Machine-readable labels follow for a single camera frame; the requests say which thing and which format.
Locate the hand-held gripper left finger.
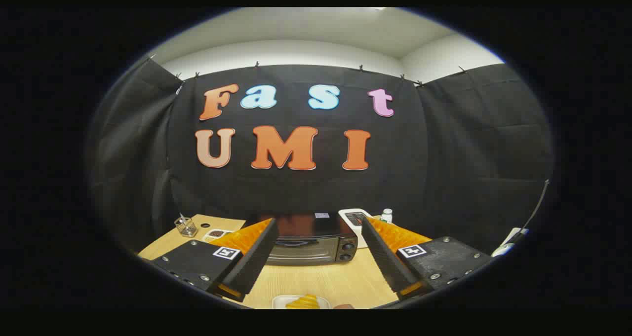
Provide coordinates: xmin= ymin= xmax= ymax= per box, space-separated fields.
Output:
xmin=151 ymin=218 xmax=279 ymax=303

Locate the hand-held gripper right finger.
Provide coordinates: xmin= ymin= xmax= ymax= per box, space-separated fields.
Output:
xmin=361 ymin=217 xmax=493 ymax=301

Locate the black toaster oven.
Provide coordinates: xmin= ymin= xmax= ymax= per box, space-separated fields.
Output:
xmin=245 ymin=212 xmax=358 ymax=266

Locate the yellow croissant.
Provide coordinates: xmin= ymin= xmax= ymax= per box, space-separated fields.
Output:
xmin=285 ymin=294 xmax=319 ymax=309

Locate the white divided snack dish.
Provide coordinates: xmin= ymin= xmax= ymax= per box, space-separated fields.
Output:
xmin=202 ymin=228 xmax=233 ymax=243

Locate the white oval plate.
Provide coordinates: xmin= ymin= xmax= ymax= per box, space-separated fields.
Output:
xmin=272 ymin=295 xmax=330 ymax=309

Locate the white countertop appliance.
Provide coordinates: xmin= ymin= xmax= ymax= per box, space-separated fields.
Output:
xmin=338 ymin=208 xmax=373 ymax=249

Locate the black backdrop cloth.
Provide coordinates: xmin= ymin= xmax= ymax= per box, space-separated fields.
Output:
xmin=86 ymin=57 xmax=553 ymax=255

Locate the wire mesh utensil holder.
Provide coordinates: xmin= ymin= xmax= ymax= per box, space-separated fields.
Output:
xmin=174 ymin=214 xmax=198 ymax=238

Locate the white device with black cable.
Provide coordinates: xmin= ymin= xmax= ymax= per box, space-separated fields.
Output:
xmin=491 ymin=180 xmax=550 ymax=258

